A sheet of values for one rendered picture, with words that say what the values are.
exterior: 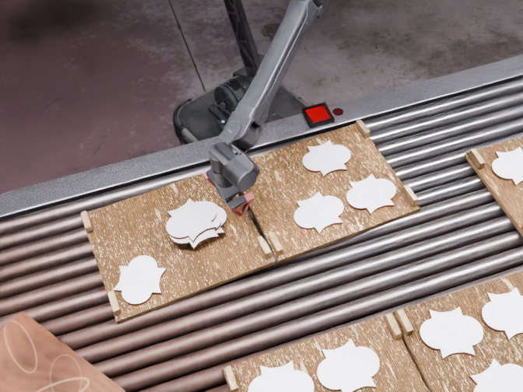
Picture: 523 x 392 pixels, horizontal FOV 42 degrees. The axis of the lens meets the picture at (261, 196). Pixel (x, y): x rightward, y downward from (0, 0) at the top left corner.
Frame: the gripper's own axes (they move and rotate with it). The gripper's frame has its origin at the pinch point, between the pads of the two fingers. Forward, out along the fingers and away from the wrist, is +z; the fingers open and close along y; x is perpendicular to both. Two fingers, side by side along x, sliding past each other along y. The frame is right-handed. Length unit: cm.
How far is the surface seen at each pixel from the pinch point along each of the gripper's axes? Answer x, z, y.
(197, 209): -8.2, 2.3, -4.6
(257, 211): 5.8, 8.1, 1.7
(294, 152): 25.6, 9.7, -10.4
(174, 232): -16.5, 1.6, -1.2
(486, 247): 48, 14, 42
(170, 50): 52, 105, -179
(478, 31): 197, 118, -99
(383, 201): 34.8, 9.7, 17.9
